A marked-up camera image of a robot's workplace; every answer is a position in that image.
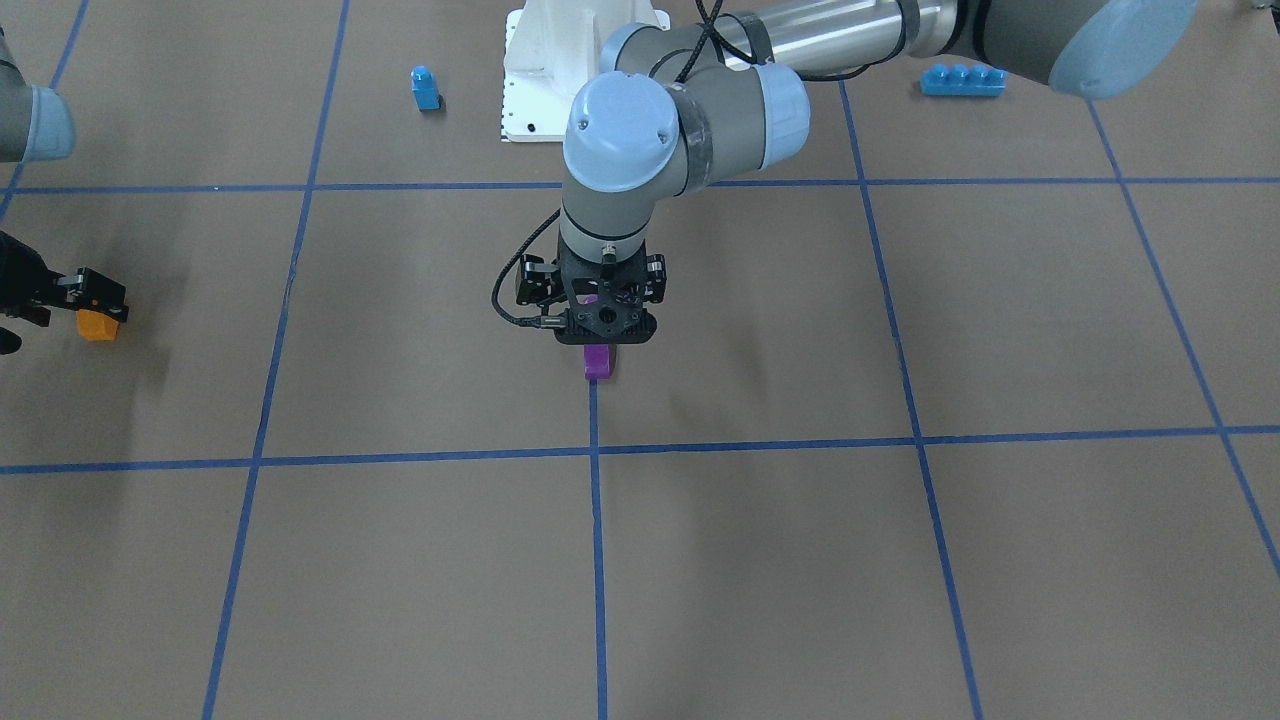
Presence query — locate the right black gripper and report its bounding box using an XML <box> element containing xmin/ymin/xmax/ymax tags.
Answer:
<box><xmin>1</xmin><ymin>232</ymin><xmax>129</xmax><ymax>327</ymax></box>

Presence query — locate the orange trapezoid block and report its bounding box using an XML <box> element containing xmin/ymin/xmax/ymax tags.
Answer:
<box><xmin>76</xmin><ymin>309</ymin><xmax>122</xmax><ymax>342</ymax></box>

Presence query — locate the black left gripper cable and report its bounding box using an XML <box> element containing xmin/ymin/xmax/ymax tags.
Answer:
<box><xmin>490</xmin><ymin>208</ymin><xmax>563</xmax><ymax>329</ymax></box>

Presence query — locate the purple trapezoid block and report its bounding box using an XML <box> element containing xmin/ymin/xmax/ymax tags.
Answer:
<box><xmin>582</xmin><ymin>345</ymin><xmax>616</xmax><ymax>382</ymax></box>

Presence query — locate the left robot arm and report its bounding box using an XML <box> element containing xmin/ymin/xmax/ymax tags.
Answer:
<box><xmin>492</xmin><ymin>1</ymin><xmax>1197</xmax><ymax>346</ymax></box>

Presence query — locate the small blue block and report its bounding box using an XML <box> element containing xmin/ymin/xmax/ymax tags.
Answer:
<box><xmin>410</xmin><ymin>65</ymin><xmax>443</xmax><ymax>111</ymax></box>

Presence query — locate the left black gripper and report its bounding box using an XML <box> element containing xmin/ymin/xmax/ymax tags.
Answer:
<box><xmin>515</xmin><ymin>245</ymin><xmax>668</xmax><ymax>346</ymax></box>

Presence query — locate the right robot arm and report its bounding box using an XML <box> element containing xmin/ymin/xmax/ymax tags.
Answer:
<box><xmin>1</xmin><ymin>36</ymin><xmax>131</xmax><ymax>342</ymax></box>

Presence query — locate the long blue block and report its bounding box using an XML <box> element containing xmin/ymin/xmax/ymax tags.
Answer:
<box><xmin>919</xmin><ymin>63</ymin><xmax>1009</xmax><ymax>97</ymax></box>

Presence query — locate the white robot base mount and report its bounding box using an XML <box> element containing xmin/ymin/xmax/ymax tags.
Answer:
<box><xmin>500</xmin><ymin>1</ymin><xmax>671</xmax><ymax>143</ymax></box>

